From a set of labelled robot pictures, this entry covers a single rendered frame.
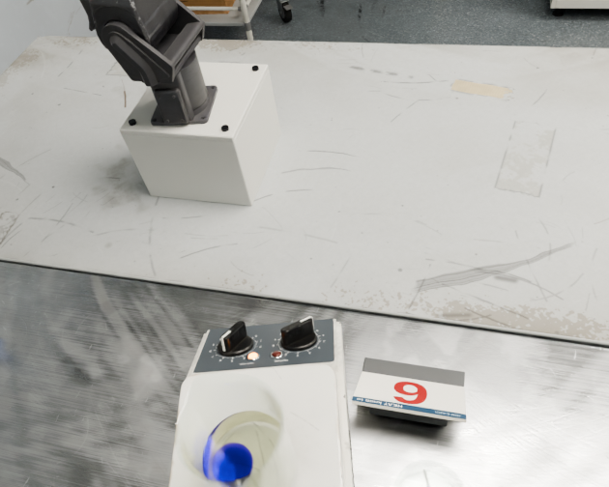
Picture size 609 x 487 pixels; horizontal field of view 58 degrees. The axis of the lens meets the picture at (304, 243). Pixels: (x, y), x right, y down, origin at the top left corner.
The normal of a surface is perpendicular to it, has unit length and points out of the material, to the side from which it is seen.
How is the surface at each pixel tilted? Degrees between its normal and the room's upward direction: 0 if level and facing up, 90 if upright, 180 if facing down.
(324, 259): 0
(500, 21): 0
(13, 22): 90
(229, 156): 90
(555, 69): 0
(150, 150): 90
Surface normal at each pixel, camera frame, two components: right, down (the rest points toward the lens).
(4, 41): 0.96, 0.11
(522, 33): -0.12, -0.63
